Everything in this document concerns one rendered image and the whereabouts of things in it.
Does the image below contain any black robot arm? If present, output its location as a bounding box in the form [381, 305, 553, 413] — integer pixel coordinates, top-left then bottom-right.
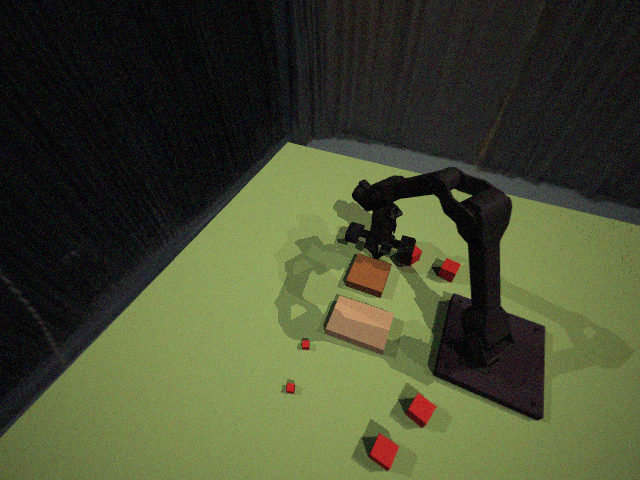
[352, 167, 515, 374]

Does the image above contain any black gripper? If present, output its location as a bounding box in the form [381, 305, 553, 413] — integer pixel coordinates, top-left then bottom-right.
[345, 222, 416, 260]

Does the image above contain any tan rectangular board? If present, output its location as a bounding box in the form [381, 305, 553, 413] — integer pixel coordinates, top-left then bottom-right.
[326, 296, 394, 355]

